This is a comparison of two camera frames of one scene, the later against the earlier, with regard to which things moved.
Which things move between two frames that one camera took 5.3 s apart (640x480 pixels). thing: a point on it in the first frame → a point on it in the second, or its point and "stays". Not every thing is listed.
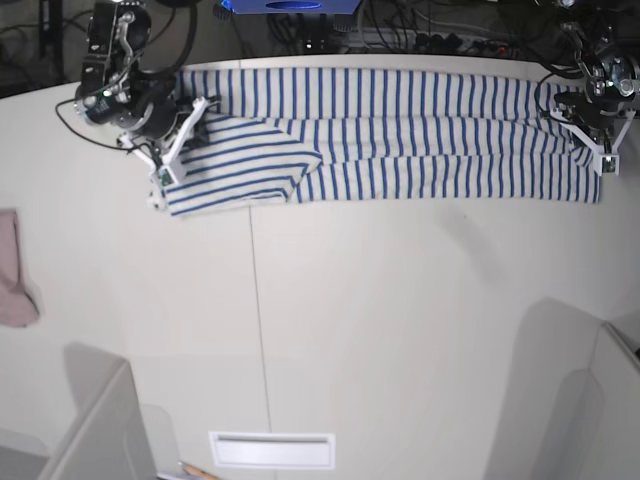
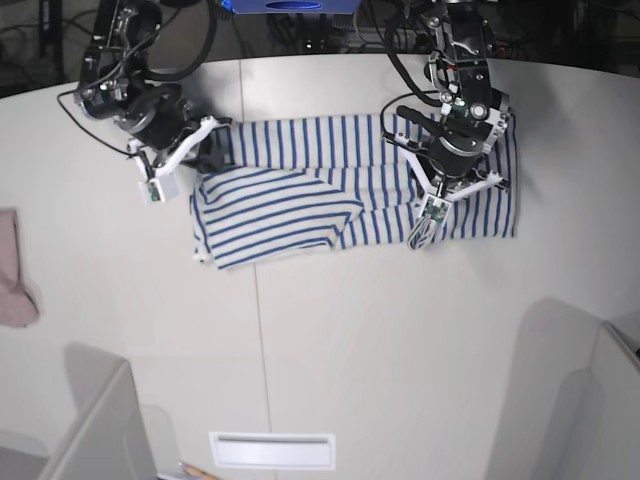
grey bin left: x=110 y=439 stays
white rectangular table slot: x=272 y=450 stays
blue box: x=290 y=6 stays
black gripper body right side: x=595 y=110 → x=464 y=128
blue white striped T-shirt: x=379 y=134 → x=293 y=187
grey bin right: x=572 y=405 stays
